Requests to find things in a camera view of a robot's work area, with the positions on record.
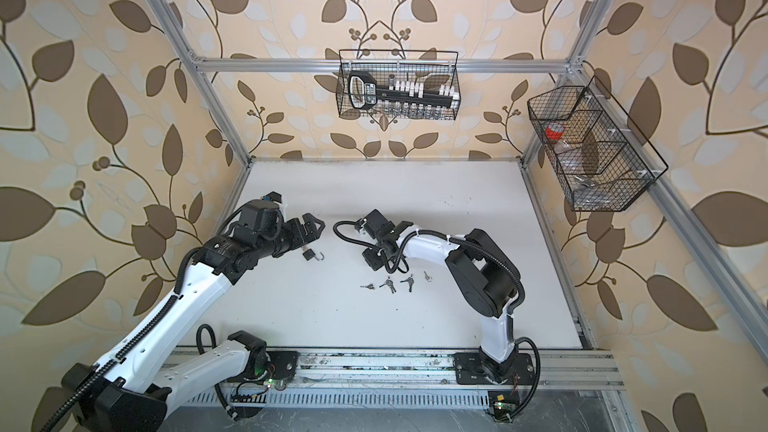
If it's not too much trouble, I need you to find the black padlock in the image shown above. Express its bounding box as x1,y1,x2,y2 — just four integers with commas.
302,246,324,261

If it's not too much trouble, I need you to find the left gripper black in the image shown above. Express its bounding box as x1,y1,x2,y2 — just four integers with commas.
254,211,326,261

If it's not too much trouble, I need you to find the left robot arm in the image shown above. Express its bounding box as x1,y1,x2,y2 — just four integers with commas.
39,193,325,431

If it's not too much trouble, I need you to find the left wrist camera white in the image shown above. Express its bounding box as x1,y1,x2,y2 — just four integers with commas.
261,191,283,205

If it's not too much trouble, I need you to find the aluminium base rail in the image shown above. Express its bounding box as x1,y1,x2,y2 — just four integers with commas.
221,347,625,410

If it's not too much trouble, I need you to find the side wire basket black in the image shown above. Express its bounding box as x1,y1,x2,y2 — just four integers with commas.
527,77,668,212

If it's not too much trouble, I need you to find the back wire basket black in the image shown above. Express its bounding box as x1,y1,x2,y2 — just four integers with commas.
335,48,462,121

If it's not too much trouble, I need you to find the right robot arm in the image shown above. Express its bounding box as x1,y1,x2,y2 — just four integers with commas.
333,210,526,384

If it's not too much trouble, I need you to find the black tool rack with sockets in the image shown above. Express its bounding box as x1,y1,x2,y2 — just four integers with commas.
344,71,461,113

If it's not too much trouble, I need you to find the red cap in basket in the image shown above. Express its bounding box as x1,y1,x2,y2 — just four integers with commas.
544,122,565,143

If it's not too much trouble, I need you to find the black padlock key bunch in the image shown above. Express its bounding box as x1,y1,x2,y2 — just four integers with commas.
380,278,397,294

